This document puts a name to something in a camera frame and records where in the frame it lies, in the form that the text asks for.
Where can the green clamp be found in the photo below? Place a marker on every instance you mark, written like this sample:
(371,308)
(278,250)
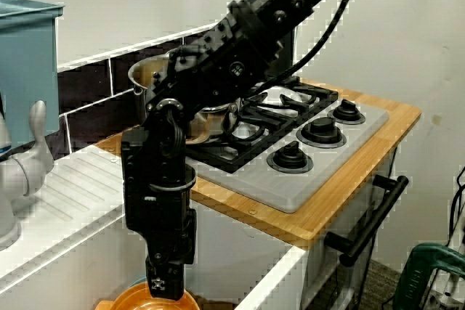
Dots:
(414,281)

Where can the white kitchen cabinet front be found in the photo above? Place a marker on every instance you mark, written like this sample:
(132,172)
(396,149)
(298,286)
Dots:
(316,270)

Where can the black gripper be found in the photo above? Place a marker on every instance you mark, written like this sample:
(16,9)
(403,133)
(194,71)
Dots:
(160,215)

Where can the grey stove plate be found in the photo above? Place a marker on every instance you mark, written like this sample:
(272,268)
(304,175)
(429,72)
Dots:
(290,194)

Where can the black stove knob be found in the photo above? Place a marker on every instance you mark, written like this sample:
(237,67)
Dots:
(321,132)
(347,111)
(290,159)

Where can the white partition board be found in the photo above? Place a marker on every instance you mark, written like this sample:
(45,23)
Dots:
(399,52)

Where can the dark tile backsplash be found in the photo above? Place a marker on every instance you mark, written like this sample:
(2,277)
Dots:
(87,85)

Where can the blue plastic bin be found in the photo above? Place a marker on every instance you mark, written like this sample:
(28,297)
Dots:
(29,70)

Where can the silver metal frame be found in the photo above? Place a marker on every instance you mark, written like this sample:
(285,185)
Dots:
(443,295)

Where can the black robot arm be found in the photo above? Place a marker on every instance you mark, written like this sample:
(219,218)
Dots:
(261,27)

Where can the orange plastic bowl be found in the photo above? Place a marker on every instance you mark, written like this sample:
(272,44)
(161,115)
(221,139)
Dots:
(123,301)

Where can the white toy sink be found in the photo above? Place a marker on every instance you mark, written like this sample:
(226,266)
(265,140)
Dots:
(91,194)

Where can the grey toy faucet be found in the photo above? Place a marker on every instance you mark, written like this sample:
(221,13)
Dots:
(32,168)

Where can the stainless steel pot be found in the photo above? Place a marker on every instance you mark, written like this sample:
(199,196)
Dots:
(203,121)

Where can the black burner grate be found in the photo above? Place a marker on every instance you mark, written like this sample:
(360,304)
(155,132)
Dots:
(323,101)
(254,152)

